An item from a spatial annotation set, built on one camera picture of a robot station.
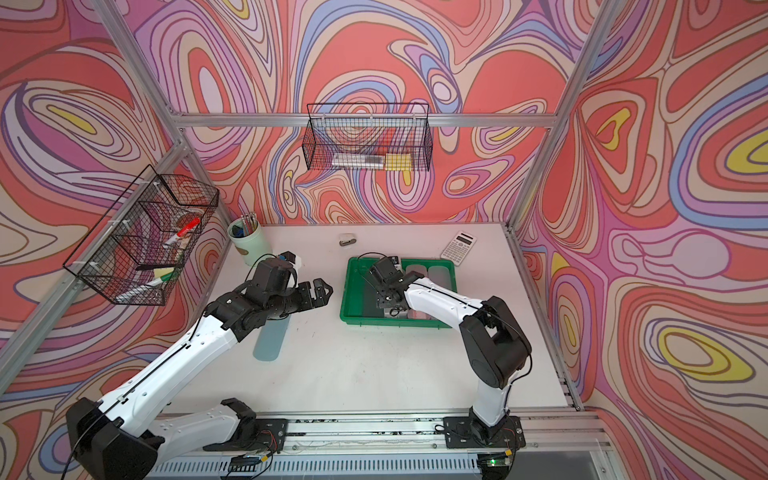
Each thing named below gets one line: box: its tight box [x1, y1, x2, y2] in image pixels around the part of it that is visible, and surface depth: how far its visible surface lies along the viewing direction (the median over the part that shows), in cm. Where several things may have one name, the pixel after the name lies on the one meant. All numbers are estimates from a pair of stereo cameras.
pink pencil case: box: [407, 310, 433, 320], surface depth 92 cm
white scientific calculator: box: [440, 230, 477, 267], surface depth 113 cm
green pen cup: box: [227, 218, 272, 266], surface depth 102 cm
